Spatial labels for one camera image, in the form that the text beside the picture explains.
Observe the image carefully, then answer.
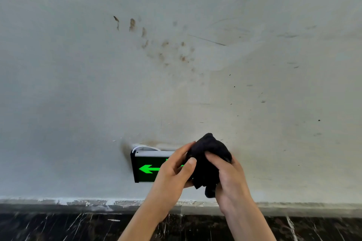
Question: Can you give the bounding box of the person's left hand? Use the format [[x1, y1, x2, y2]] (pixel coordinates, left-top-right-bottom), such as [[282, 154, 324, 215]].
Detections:
[[148, 141, 198, 213]]

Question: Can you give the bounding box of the green exit sign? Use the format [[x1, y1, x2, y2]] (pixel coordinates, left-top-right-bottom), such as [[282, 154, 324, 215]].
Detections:
[[130, 149, 187, 183]]

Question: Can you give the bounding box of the person's right hand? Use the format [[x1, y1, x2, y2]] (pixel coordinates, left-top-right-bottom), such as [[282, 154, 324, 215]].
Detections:
[[204, 151, 254, 213]]

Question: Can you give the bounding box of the black cloth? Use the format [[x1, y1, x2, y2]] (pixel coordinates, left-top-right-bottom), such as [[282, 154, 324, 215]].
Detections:
[[185, 133, 233, 198]]

